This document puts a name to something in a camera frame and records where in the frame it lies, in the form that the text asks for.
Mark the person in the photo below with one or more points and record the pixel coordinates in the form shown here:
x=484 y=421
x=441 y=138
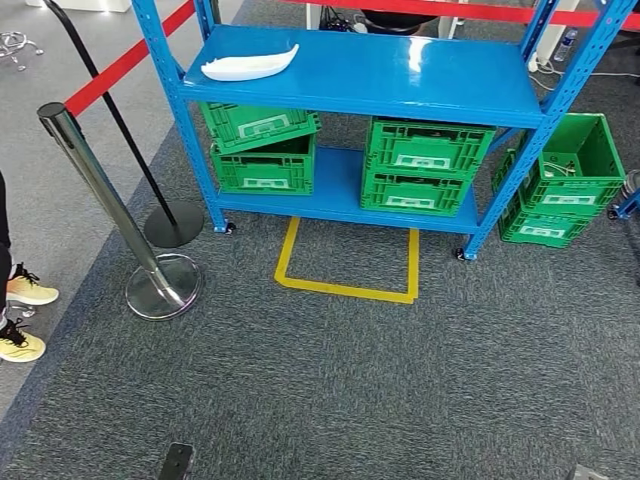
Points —
x=23 y=344

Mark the black stanchion post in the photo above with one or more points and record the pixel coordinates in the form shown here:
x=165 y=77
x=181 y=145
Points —
x=120 y=126

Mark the clear water bottle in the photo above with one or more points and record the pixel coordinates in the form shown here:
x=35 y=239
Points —
x=564 y=45

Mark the black stanchion round base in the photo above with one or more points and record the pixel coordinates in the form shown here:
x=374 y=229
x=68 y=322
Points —
x=173 y=225

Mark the white power strip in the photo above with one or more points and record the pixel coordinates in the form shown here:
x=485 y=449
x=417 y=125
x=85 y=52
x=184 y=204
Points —
x=533 y=63

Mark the white platform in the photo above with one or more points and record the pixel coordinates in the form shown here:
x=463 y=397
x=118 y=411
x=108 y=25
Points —
x=80 y=4

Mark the blue metal shelf rack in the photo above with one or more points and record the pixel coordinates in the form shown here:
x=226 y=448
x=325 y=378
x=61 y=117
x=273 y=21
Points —
x=375 y=73
x=625 y=205

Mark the chrome stanchion post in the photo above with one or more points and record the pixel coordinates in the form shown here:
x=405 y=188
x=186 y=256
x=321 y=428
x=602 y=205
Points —
x=105 y=199

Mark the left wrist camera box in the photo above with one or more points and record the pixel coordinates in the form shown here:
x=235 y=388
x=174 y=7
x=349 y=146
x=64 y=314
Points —
x=176 y=462

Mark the chrome chair base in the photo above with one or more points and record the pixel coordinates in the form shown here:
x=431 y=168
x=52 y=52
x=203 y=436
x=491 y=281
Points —
x=15 y=43

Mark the black stool chrome base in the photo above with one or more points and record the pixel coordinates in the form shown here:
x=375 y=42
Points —
x=395 y=21

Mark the white plastic cover part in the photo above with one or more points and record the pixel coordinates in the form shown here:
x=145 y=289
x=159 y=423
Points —
x=250 y=65

